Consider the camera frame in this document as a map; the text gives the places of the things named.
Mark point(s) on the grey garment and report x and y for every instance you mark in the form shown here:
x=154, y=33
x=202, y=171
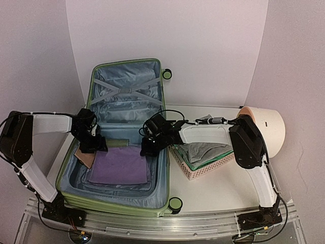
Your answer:
x=200, y=152

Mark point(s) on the purple garment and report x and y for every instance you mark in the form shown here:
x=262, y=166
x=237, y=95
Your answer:
x=120, y=166

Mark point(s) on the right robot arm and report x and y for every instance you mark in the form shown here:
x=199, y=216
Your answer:
x=256, y=135

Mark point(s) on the green tie-dye garment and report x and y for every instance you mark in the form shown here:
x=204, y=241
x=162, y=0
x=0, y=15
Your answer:
x=197, y=155

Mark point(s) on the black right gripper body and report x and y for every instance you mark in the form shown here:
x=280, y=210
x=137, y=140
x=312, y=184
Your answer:
x=155, y=146

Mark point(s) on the brown card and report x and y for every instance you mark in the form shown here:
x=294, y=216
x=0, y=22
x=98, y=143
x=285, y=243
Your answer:
x=86, y=159

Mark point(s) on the pink perforated plastic basket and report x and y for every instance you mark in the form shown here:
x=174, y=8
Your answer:
x=193, y=171

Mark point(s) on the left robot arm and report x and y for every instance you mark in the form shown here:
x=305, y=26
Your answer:
x=18, y=131

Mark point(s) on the curved aluminium rail base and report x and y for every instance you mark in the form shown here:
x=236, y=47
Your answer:
x=198, y=227

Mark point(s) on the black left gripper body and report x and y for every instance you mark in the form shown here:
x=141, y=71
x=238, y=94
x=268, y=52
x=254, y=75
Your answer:
x=87, y=142

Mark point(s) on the white cylindrical container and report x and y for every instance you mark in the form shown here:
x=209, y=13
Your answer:
x=271, y=125

